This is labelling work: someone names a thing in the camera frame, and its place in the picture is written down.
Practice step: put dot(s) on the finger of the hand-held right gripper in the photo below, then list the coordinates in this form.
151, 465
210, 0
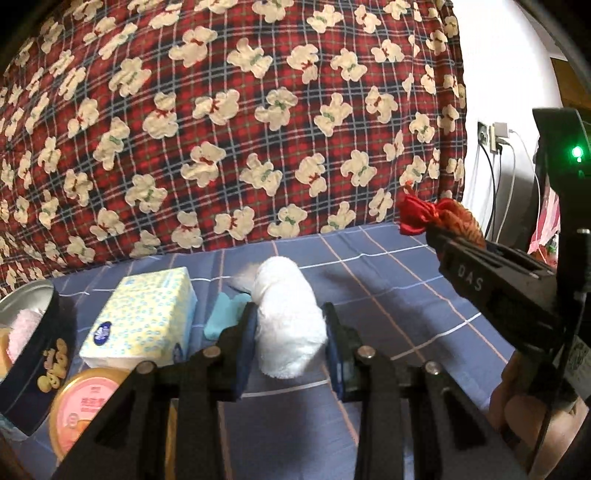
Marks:
461, 244

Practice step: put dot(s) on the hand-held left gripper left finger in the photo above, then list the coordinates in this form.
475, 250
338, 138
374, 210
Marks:
244, 350

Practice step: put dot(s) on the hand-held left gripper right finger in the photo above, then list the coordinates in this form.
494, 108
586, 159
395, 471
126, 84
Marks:
334, 350

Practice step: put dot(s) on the white towel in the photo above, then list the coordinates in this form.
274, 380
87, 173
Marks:
286, 314

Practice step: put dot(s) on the person's right hand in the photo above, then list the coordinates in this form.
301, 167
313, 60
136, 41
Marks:
526, 410

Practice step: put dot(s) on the teal cloth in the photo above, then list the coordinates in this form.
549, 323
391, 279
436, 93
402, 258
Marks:
221, 318

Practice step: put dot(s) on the blue plaid bed sheet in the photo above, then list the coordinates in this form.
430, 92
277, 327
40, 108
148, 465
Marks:
369, 286

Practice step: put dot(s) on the pink striped plastic bag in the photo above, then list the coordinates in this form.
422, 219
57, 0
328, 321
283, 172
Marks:
547, 217

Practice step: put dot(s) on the yellow dotted tissue pack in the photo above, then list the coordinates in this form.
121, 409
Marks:
138, 314

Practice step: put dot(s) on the pink lid round container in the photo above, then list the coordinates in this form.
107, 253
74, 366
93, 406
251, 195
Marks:
87, 401

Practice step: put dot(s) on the brown wooden cabinet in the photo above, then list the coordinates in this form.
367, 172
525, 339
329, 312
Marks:
565, 85

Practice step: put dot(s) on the dark blue round tin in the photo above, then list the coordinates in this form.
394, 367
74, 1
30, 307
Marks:
41, 369

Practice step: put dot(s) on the red plaid bear blanket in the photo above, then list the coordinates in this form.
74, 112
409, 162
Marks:
231, 138

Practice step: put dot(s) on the pink fluffy cloth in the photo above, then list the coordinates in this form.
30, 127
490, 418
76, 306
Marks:
25, 330

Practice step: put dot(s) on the wall socket with chargers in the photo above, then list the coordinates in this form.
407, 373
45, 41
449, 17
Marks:
499, 136

